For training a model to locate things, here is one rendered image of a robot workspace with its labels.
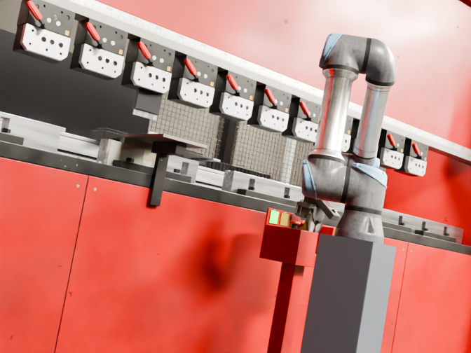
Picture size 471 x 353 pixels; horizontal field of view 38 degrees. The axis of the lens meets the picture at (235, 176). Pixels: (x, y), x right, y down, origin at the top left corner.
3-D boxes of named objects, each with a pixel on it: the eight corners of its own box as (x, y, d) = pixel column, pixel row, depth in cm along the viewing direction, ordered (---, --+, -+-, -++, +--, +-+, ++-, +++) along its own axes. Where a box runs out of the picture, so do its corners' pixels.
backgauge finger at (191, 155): (204, 161, 263) (206, 148, 263) (167, 159, 283) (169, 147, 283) (227, 167, 270) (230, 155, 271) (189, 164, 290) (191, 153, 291)
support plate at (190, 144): (162, 136, 213) (163, 133, 213) (120, 136, 233) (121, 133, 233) (207, 148, 225) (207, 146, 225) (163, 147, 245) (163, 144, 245)
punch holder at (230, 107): (221, 111, 257) (228, 69, 259) (207, 112, 264) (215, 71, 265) (250, 121, 267) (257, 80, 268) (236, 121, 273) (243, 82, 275)
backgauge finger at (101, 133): (123, 140, 239) (125, 126, 240) (88, 139, 259) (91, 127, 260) (151, 147, 247) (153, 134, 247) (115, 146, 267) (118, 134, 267)
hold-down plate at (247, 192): (244, 197, 262) (246, 189, 262) (235, 195, 266) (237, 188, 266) (298, 209, 281) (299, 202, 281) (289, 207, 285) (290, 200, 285)
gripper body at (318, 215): (305, 219, 252) (312, 188, 252) (324, 224, 246) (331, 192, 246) (293, 216, 246) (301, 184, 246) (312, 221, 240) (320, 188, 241)
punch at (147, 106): (134, 113, 237) (139, 87, 238) (131, 114, 239) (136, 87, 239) (158, 120, 244) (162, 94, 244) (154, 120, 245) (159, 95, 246)
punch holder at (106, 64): (80, 66, 219) (90, 17, 221) (68, 68, 226) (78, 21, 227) (120, 79, 229) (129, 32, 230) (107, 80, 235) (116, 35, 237)
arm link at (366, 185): (385, 211, 203) (392, 167, 204) (340, 203, 205) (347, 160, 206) (380, 212, 215) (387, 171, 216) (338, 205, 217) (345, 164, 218)
